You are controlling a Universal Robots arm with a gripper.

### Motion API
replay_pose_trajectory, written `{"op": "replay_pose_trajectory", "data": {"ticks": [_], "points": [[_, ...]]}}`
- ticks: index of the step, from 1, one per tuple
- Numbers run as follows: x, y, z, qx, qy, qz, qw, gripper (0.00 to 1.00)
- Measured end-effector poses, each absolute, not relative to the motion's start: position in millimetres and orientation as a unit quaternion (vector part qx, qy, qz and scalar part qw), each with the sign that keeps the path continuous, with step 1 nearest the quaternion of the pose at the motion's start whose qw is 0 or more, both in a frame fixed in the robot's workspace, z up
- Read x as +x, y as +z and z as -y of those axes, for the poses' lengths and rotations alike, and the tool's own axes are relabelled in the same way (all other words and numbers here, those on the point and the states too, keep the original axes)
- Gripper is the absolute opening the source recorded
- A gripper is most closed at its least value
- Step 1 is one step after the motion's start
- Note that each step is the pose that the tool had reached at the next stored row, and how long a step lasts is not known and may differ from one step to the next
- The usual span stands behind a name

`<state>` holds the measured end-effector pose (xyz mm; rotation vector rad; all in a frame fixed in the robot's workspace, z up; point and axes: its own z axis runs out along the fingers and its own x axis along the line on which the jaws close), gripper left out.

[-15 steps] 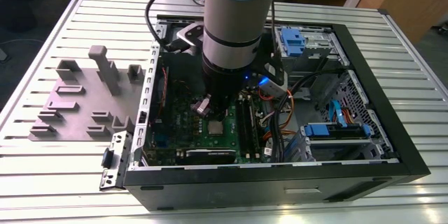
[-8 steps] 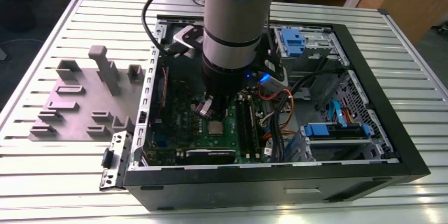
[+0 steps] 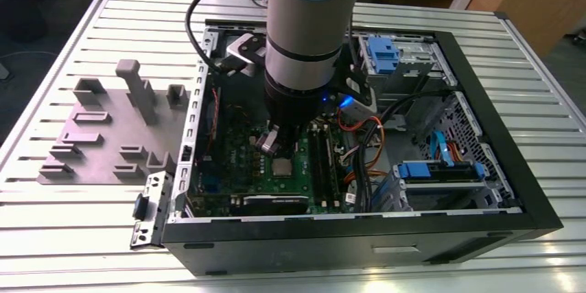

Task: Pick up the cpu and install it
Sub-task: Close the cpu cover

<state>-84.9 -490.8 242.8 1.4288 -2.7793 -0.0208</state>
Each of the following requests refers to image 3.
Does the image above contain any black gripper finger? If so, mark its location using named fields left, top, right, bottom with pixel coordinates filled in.
left=274, top=124, right=304, bottom=161

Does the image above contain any silver card retainer bracket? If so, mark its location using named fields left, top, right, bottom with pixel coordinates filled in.
left=130, top=170, right=178, bottom=251

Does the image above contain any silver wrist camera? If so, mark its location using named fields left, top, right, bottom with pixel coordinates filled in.
left=225, top=33, right=270, bottom=78

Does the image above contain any silver disk bay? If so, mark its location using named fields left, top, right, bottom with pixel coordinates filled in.
left=392, top=165, right=505, bottom=213

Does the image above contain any black PC case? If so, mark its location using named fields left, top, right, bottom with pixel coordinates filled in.
left=159, top=18, right=565, bottom=277

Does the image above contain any black Nvidia graphics card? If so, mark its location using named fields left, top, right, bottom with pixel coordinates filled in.
left=232, top=194, right=309, bottom=215

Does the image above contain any blue expansion slot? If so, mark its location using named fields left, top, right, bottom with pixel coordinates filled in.
left=203, top=172, right=221, bottom=194

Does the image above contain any black camera cable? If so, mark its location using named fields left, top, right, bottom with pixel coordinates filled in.
left=185, top=0, right=265, bottom=74

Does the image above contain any dark office chair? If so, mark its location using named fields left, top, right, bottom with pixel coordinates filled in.
left=0, top=0, right=51, bottom=43

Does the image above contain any silver drive cage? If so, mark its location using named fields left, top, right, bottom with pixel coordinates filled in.
left=350, top=34, right=454, bottom=115

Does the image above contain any CPU socket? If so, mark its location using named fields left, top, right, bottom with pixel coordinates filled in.
left=268, top=154, right=298, bottom=180

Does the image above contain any grey power supply unit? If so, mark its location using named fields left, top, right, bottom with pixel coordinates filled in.
left=209, top=34, right=276, bottom=126

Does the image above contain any grey parts rack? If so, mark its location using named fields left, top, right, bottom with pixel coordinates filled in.
left=37, top=59, right=194, bottom=187

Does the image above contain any metal socket cover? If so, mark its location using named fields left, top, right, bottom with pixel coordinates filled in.
left=256, top=127, right=282, bottom=154

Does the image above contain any blue data cable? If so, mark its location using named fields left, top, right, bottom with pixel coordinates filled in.
left=369, top=176, right=396, bottom=211
left=430, top=130, right=460, bottom=167

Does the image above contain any green Dell motherboard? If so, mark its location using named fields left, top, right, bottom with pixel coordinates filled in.
left=190, top=119, right=357, bottom=217

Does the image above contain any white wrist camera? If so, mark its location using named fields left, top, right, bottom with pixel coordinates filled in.
left=337, top=76, right=381, bottom=116

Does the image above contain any blue disk carrier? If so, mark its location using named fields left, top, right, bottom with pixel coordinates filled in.
left=394, top=161, right=488, bottom=184

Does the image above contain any blue plastic drive latch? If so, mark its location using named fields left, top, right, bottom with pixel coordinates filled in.
left=366, top=37, right=401, bottom=75

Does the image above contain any silver-topped CPU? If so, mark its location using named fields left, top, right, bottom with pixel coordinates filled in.
left=272, top=159, right=294, bottom=176

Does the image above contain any orange wire bundle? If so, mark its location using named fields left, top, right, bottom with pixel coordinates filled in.
left=337, top=107, right=389, bottom=184

